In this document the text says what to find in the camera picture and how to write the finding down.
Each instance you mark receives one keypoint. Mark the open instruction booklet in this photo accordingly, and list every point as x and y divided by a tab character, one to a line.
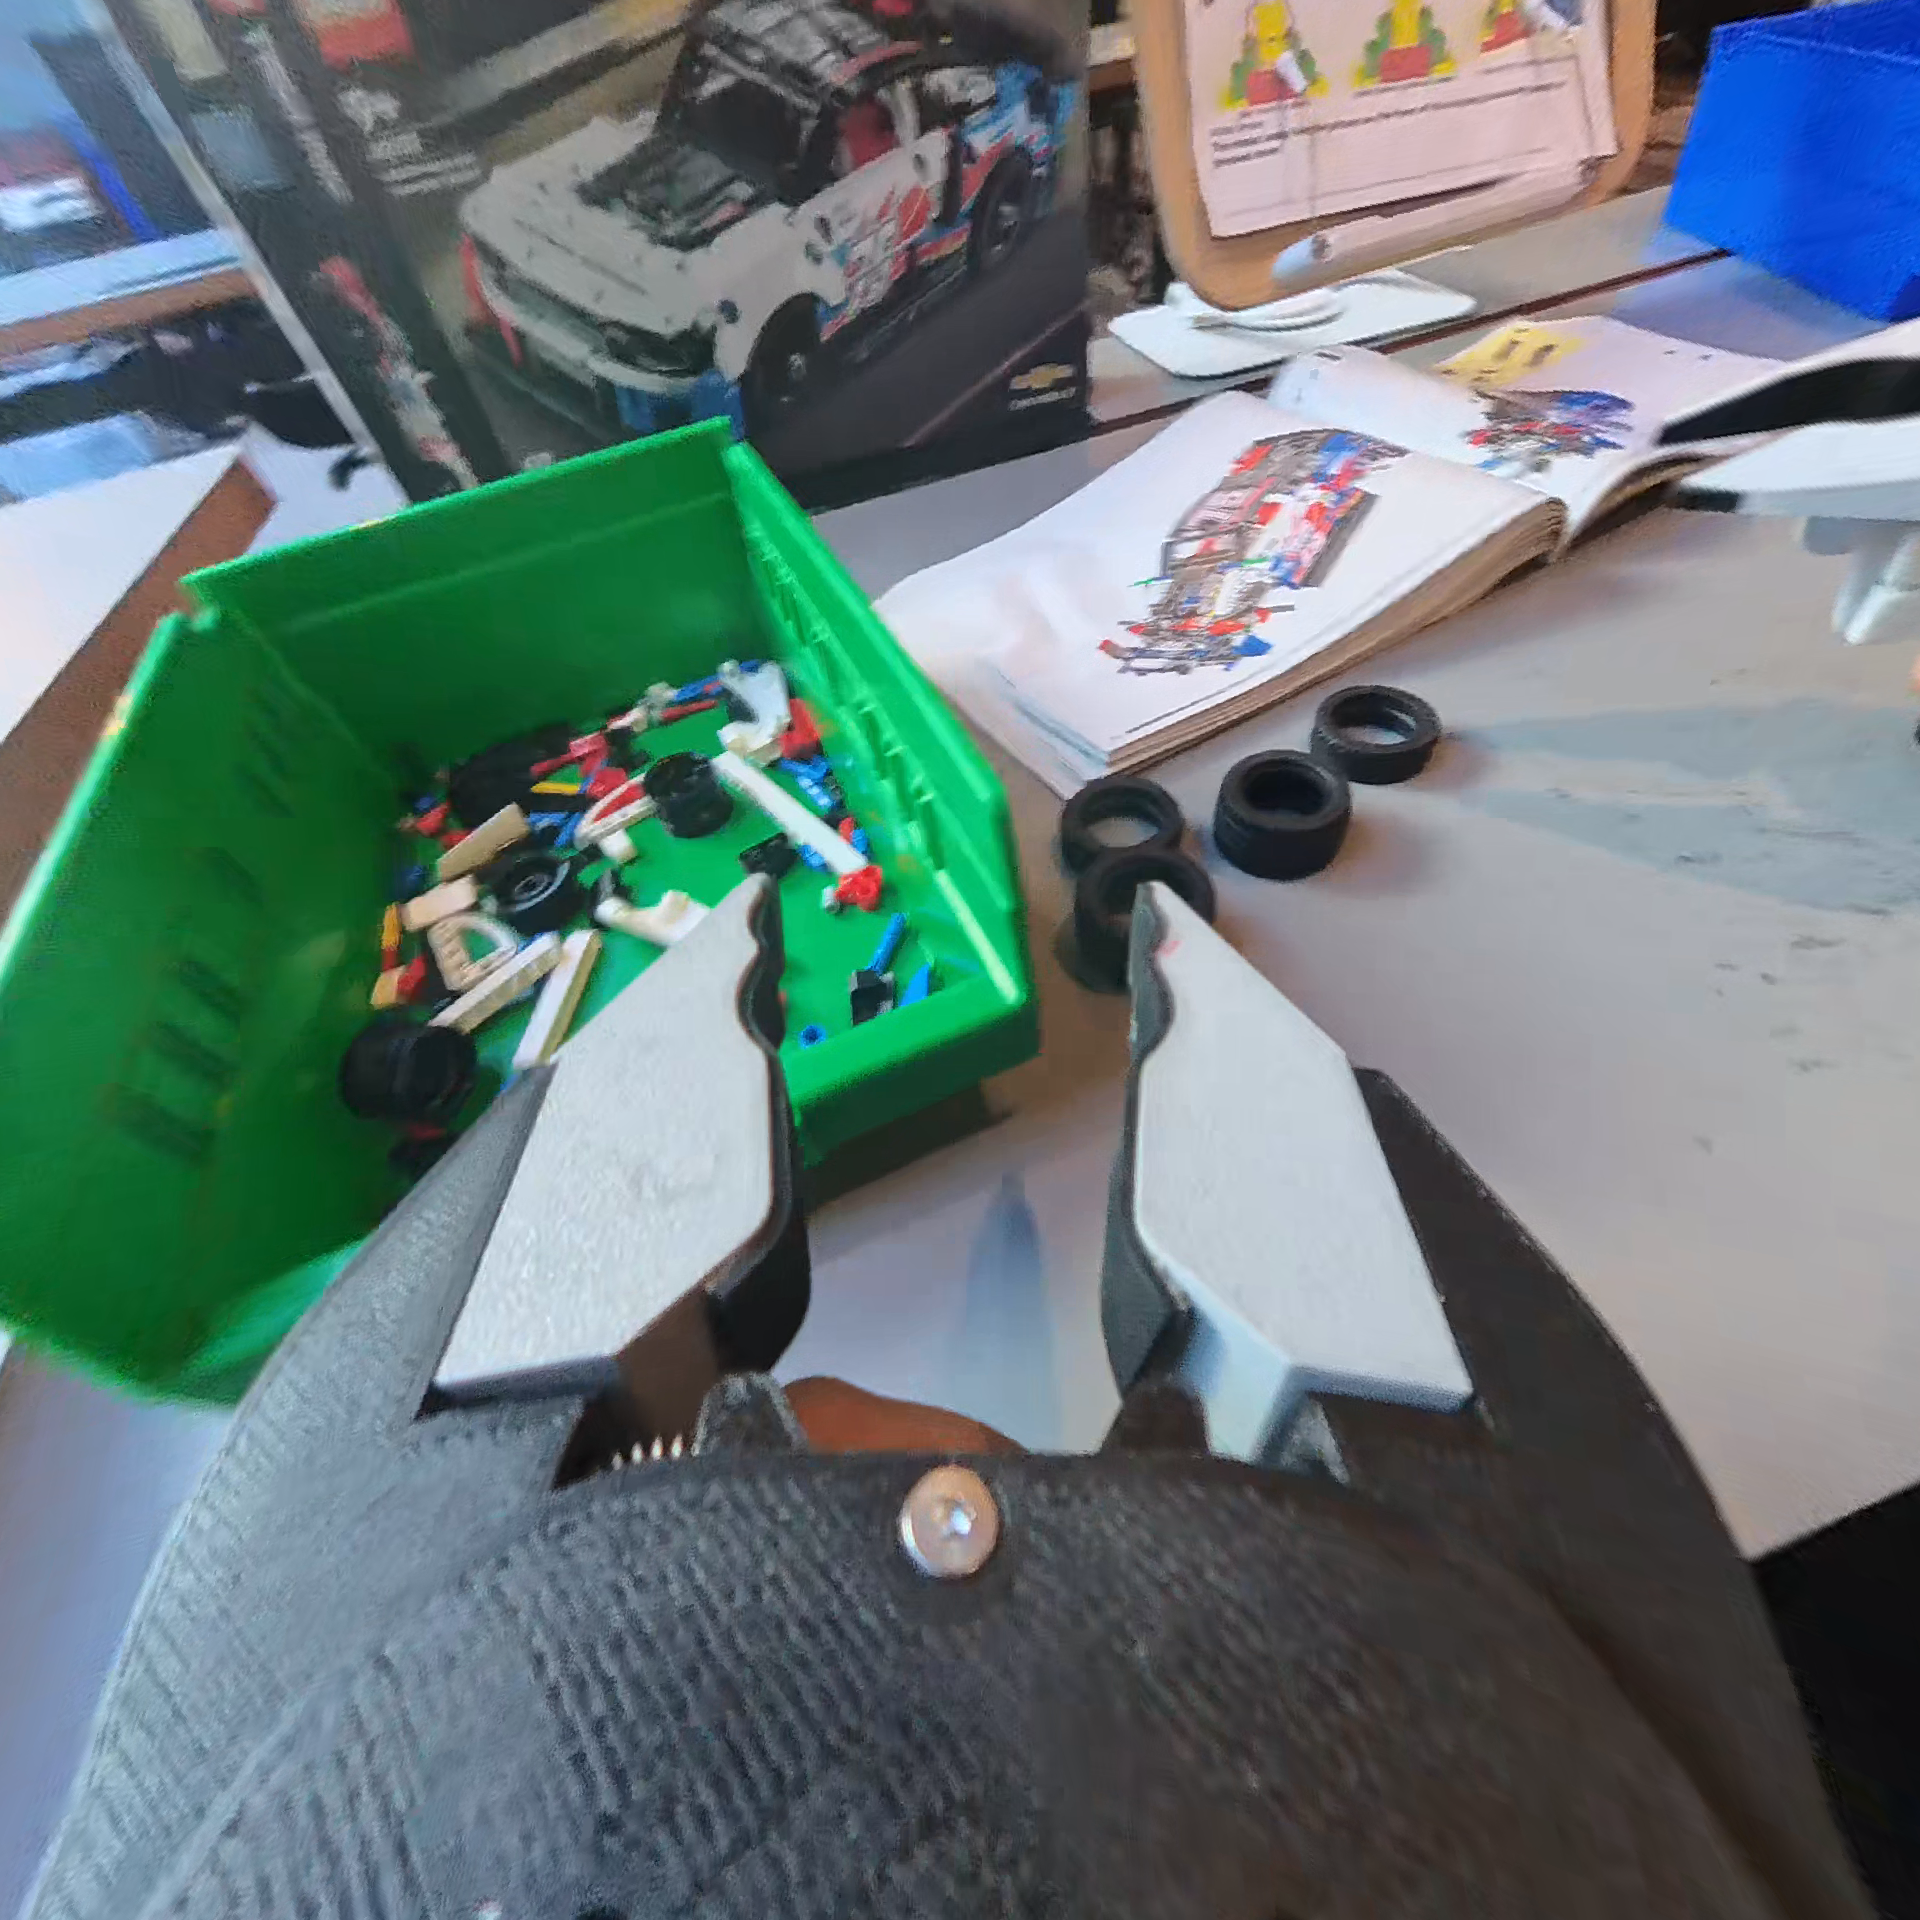
1141	494

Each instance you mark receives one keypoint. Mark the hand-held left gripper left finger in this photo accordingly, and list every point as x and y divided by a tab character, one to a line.
630	1171

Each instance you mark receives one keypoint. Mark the white instruction paper sheet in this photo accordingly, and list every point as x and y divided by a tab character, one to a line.
1426	150

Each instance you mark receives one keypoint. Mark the grey desk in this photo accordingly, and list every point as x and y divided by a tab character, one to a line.
1500	1050

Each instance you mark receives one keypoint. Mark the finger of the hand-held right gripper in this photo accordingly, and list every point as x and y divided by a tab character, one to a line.
1861	474
1876	352

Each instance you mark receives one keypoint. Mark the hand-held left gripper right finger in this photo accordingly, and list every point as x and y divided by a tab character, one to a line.
1291	1201

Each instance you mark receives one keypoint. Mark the green parts bin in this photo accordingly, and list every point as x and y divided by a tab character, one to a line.
452	600

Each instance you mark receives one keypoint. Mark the white table with brown edge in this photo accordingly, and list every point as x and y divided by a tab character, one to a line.
91	556

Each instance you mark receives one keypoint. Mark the blue storage bin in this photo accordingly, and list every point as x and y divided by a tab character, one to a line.
1799	164

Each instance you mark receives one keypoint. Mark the black race car set box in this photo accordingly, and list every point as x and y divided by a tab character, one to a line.
601	376

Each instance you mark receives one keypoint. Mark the wooden document stand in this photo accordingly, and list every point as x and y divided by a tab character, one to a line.
1167	180

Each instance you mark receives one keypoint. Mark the black rubber tyre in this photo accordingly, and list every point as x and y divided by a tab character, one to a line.
1412	756
1078	826
1245	840
1095	937

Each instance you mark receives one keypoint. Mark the pile of brick pieces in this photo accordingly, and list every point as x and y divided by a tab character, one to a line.
781	803

